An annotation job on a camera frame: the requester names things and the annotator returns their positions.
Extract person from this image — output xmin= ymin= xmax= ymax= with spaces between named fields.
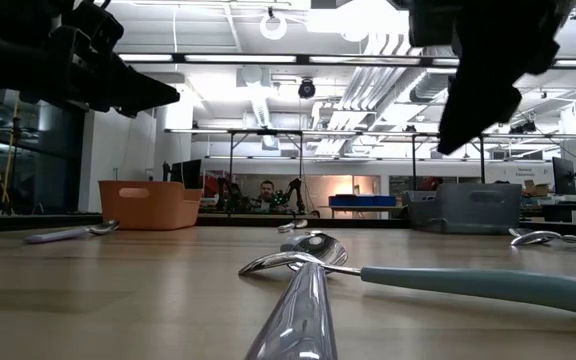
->
xmin=417 ymin=175 xmax=442 ymax=193
xmin=251 ymin=179 xmax=283 ymax=214

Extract purple-handled metal spoon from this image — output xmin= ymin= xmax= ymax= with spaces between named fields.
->
xmin=22 ymin=219 xmax=120 ymax=245
xmin=242 ymin=234 xmax=349 ymax=360

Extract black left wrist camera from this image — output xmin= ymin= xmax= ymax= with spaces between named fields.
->
xmin=60 ymin=0 xmax=126 ymax=55

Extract black rig frame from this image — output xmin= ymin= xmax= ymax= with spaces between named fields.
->
xmin=410 ymin=130 xmax=576 ymax=185
xmin=165 ymin=127 xmax=305 ymax=217

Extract cardboard box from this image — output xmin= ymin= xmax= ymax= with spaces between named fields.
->
xmin=522 ymin=178 xmax=550 ymax=198

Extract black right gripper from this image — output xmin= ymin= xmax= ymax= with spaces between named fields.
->
xmin=437 ymin=7 xmax=562 ymax=154

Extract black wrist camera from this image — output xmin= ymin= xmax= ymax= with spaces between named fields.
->
xmin=407 ymin=0 xmax=464 ymax=49
xmin=60 ymin=0 xmax=126 ymax=55

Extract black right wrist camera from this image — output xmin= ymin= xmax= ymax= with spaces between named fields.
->
xmin=407 ymin=0 xmax=464 ymax=49

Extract orange plastic bin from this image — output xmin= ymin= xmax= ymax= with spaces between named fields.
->
xmin=98 ymin=179 xmax=204 ymax=232

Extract grey plastic bin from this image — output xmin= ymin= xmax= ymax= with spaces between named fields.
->
xmin=406 ymin=182 xmax=523 ymax=236

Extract white wall sign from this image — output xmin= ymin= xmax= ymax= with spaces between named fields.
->
xmin=500 ymin=164 xmax=545 ymax=182

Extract white round ceiling light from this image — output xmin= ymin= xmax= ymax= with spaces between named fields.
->
xmin=259 ymin=7 xmax=288 ymax=42

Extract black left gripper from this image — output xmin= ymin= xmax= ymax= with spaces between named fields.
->
xmin=0 ymin=24 xmax=181 ymax=119

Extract black overhead frame bar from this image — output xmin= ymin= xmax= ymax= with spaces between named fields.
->
xmin=117 ymin=52 xmax=576 ymax=70

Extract black computer monitor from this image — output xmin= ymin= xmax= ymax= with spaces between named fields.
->
xmin=169 ymin=158 xmax=203 ymax=190
xmin=551 ymin=156 xmax=576 ymax=197

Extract black overhead camera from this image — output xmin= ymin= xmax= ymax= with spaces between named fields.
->
xmin=297 ymin=77 xmax=317 ymax=100

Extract black desk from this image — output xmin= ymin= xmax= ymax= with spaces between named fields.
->
xmin=520 ymin=199 xmax=576 ymax=225

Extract blue storage bins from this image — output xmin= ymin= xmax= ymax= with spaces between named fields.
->
xmin=327 ymin=194 xmax=398 ymax=208

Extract red plastic cover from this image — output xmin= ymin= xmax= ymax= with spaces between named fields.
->
xmin=202 ymin=173 xmax=223 ymax=199

